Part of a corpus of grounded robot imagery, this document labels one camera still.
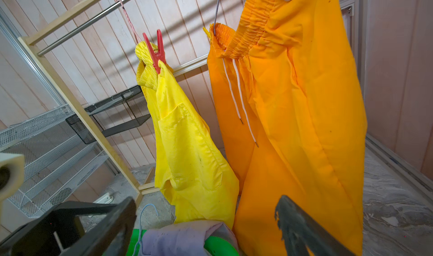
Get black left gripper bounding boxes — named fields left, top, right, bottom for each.
left=1, top=201, right=117, bottom=256

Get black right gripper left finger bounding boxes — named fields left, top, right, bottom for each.
left=59, top=197, right=136, bottom=256

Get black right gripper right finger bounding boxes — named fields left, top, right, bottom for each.
left=275, top=195, right=353, bottom=256

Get light blue wire hanger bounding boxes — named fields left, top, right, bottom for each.
left=131, top=203, right=160, bottom=256

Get purple shorts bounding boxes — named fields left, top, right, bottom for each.
left=138, top=220, right=240, bottom=256

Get yellow shorts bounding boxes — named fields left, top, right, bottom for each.
left=135, top=42, right=239, bottom=228

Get orange shorts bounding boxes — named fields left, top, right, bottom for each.
left=207, top=0, right=367, bottom=256

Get yellow clothespin on orange shorts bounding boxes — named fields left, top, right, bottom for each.
left=203, top=27, right=212, bottom=40

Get small white device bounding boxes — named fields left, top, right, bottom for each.
left=94, top=193, right=114, bottom=204

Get green plastic basket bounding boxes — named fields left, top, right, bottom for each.
left=126, top=229, right=240, bottom=256

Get red clothespin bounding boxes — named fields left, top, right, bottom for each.
left=143, top=30, right=166, bottom=75

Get wooden clothes rack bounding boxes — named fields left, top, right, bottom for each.
left=17, top=0, right=217, bottom=206

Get white wire mesh shelf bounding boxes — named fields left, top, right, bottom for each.
left=1, top=105, right=109, bottom=218

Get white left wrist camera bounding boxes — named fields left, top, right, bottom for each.
left=1, top=153, right=25, bottom=203

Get black mesh wall basket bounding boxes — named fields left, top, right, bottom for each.
left=85, top=86, right=151, bottom=138

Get pink wire hanger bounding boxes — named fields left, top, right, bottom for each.
left=117, top=0, right=142, bottom=44

